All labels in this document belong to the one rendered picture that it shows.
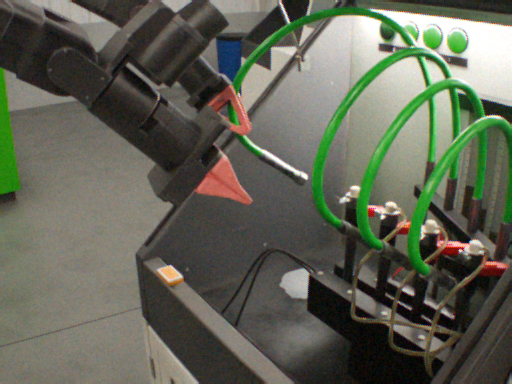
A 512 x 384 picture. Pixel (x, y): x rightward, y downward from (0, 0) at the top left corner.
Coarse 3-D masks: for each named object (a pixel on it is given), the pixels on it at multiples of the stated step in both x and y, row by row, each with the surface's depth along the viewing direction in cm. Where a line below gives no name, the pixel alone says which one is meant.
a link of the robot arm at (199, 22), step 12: (192, 0) 83; (204, 0) 83; (132, 12) 80; (180, 12) 83; (192, 12) 83; (204, 12) 83; (216, 12) 83; (192, 24) 83; (204, 24) 83; (216, 24) 84; (228, 24) 85; (204, 36) 84
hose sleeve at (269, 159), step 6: (264, 150) 90; (264, 156) 89; (270, 156) 90; (270, 162) 90; (276, 162) 90; (282, 162) 91; (276, 168) 91; (282, 168) 91; (288, 168) 91; (294, 168) 92; (288, 174) 92; (294, 174) 92
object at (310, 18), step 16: (320, 16) 83; (336, 16) 84; (368, 16) 85; (384, 16) 85; (288, 32) 83; (400, 32) 87; (256, 48) 83; (240, 80) 84; (432, 112) 94; (432, 128) 95; (432, 144) 96; (432, 160) 97
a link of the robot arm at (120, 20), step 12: (72, 0) 81; (84, 0) 80; (96, 0) 80; (108, 0) 80; (120, 0) 80; (132, 0) 80; (144, 0) 81; (96, 12) 81; (108, 12) 80; (120, 12) 80; (120, 24) 81
